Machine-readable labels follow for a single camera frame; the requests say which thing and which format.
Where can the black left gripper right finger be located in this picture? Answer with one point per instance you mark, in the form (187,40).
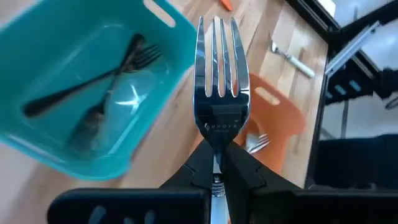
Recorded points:
(248,199)

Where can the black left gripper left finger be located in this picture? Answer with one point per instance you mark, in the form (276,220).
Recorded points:
(186,199)

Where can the orange plastic bin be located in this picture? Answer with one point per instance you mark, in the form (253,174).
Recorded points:
(280,124)

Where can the black equipment box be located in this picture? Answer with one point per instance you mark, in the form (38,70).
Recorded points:
(357,165)

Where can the teal plastic bin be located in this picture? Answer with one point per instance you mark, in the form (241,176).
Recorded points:
(77,155)

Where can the aluminium extrusion bar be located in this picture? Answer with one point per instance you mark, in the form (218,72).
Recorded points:
(351,48)

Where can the black table edge rail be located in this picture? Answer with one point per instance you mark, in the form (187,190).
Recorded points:
(314,155)

